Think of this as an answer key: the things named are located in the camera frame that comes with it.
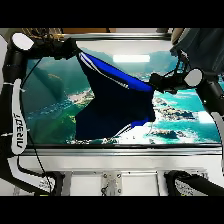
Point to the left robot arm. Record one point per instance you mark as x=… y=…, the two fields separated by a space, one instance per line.
x=20 y=113

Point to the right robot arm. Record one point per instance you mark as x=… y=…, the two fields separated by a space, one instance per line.
x=213 y=100

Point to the silver frame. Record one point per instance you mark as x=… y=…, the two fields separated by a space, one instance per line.
x=133 y=166

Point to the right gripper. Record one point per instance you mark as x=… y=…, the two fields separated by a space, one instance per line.
x=159 y=82

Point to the navy blue striped trousers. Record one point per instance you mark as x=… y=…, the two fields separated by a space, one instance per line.
x=113 y=103

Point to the dark grey garment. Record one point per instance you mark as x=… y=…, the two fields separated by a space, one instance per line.
x=203 y=46

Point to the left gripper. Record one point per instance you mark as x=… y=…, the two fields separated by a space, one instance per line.
x=68 y=48

